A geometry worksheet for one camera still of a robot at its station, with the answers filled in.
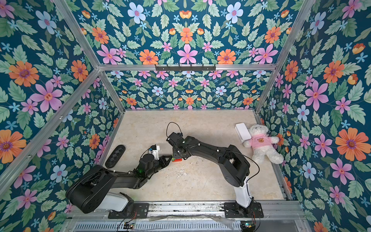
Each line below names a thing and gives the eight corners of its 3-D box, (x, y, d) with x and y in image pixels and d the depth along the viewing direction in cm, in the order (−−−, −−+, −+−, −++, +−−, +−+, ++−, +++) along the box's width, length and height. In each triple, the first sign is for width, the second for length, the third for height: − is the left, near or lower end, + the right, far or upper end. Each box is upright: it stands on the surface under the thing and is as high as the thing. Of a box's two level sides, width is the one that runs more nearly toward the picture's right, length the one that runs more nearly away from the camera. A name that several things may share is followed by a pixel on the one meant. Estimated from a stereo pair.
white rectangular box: (241, 142, 102) (242, 139, 98) (233, 127, 111) (235, 123, 107) (250, 141, 103) (252, 137, 99) (242, 125, 111) (244, 122, 108)
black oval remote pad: (106, 167, 91) (103, 165, 88) (121, 146, 101) (119, 144, 98) (112, 169, 90) (109, 167, 87) (127, 148, 100) (125, 145, 97)
